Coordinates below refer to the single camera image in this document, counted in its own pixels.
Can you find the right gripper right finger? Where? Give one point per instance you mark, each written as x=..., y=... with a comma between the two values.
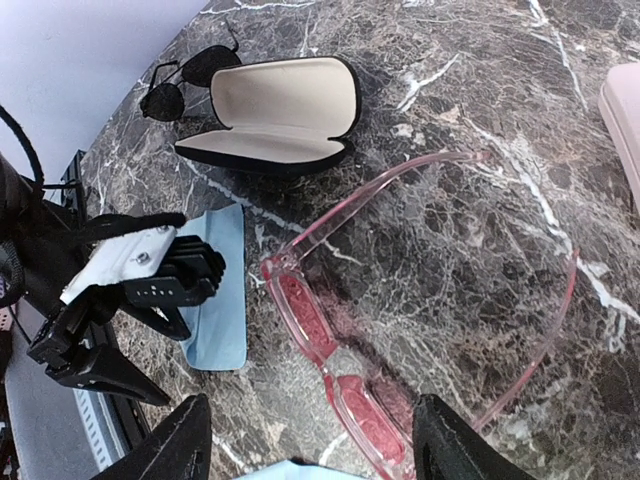
x=446, y=447

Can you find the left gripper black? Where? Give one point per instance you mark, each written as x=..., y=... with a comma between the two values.
x=78, y=279

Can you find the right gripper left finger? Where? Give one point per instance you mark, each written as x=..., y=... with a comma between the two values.
x=178, y=448

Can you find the pink translucent sunglasses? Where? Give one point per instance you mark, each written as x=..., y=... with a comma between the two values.
x=386, y=314

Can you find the light blue cloth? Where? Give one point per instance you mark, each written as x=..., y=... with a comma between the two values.
x=218, y=327
x=290, y=470

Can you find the black glasses case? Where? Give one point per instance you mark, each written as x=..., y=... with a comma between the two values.
x=285, y=118

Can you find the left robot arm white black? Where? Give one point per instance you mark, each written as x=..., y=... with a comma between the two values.
x=24, y=210

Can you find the black aviator sunglasses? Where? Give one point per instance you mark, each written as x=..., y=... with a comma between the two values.
x=164, y=100

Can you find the pink glasses case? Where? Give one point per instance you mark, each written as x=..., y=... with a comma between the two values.
x=618, y=104

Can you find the white slotted cable duct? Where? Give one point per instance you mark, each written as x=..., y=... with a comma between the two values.
x=100, y=428

